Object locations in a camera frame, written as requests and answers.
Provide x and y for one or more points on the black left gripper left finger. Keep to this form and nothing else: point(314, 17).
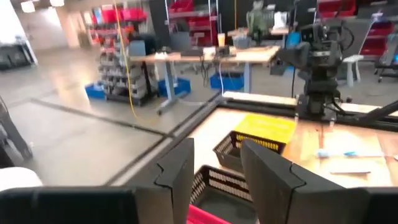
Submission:
point(174, 186)

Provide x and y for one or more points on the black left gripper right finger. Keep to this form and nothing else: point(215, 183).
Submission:
point(273, 193)

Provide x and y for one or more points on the teal toothbrush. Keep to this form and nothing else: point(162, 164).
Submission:
point(323, 153)

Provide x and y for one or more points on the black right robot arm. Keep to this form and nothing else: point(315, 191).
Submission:
point(321, 87)

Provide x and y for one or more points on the red plastic basket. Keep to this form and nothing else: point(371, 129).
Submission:
point(202, 217)

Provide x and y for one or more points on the wooden desk with grey legs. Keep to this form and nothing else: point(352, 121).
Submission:
point(248, 56)

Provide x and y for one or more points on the green machine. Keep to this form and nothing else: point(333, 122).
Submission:
point(259, 21)

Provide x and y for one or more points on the black plastic basket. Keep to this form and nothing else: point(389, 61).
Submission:
point(228, 161)
point(224, 205)

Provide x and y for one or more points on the white stool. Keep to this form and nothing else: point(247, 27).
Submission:
point(351, 59)

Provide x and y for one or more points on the red storage bins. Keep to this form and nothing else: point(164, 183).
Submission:
point(337, 7)

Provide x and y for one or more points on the yellow plastic basket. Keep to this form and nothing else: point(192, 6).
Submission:
point(267, 127)

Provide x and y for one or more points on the blue floor bin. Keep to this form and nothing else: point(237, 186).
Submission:
point(182, 87)
point(94, 91)
point(230, 82)

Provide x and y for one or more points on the orange drink cup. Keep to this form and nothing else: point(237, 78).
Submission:
point(221, 40)

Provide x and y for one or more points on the silver nail clipper packet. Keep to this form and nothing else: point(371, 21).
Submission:
point(348, 171)

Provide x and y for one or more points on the white rack with red bins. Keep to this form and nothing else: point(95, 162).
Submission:
point(377, 40)

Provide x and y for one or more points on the black office chair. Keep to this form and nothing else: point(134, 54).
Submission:
point(388, 56)

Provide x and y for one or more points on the metal shelf with red bins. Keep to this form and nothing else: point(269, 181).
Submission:
point(199, 21)

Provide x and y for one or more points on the parts rack with red bins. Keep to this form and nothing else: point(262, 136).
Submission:
point(115, 77)

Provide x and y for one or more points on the white wipes canister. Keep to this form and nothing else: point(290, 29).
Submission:
point(17, 179)

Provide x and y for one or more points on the dark low cabinet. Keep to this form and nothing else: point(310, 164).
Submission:
point(15, 56)

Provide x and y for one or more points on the black aluminium rig frame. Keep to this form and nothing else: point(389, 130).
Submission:
point(264, 107)

